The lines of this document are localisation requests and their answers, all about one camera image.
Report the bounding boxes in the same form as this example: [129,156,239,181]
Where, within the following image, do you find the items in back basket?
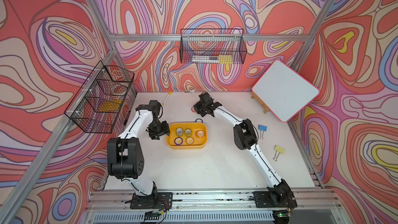
[191,55,234,64]

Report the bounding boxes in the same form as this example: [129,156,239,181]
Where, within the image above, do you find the yellow white marker pen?
[162,92,172,105]

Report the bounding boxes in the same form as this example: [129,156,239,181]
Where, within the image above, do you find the clear grey tape roll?
[176,128,184,137]

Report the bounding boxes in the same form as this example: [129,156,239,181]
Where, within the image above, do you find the yellow binder clip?
[273,145,285,161]

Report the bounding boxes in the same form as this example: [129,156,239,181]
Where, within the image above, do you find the blue binder clip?
[258,124,267,139]

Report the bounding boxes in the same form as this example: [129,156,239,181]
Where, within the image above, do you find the black wire basket left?
[64,61,135,134]

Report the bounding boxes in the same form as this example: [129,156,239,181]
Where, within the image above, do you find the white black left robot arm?
[107,100,170,198]

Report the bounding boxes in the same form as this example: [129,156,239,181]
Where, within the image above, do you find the yellow plastic storage box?
[167,122,207,149]

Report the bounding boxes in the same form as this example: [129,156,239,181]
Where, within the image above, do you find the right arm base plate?
[253,191,297,209]

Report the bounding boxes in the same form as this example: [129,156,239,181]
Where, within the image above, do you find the green circuit board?
[144,211,164,220]

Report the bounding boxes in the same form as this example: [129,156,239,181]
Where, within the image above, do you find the aluminium frame post left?
[73,0,137,94]

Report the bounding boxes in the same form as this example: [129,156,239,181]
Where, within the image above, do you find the black wire basket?
[179,27,247,64]
[64,61,135,134]

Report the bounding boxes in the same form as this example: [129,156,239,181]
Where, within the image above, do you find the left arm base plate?
[125,192,173,210]

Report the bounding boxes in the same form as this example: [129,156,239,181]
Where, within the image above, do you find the yellow-green tape roll table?
[184,129,192,137]

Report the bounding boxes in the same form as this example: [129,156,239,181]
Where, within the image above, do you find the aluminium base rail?
[81,188,351,224]

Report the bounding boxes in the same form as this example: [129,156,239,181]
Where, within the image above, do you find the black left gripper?
[147,120,170,140]

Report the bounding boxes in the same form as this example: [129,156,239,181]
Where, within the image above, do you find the white board pink edge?
[252,61,320,122]

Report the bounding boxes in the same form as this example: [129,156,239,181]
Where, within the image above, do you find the aluminium frame post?
[73,0,137,94]
[291,0,337,72]

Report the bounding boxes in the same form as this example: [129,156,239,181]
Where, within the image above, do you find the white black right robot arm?
[193,92,297,209]

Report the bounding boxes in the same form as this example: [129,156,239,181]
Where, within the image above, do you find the aluminium frame post right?
[291,0,337,72]

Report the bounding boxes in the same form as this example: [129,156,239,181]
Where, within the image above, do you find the yellow-orange tape roll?
[186,137,194,145]

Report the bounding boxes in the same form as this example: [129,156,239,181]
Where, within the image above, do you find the orange tape roll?
[195,130,205,139]

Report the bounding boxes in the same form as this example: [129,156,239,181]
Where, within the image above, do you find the wooden board easel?
[251,92,271,114]

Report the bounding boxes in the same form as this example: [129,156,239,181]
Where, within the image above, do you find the yellow block in left basket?
[98,100,122,113]

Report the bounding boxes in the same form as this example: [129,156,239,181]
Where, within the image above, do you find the black wire basket back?
[179,27,247,64]

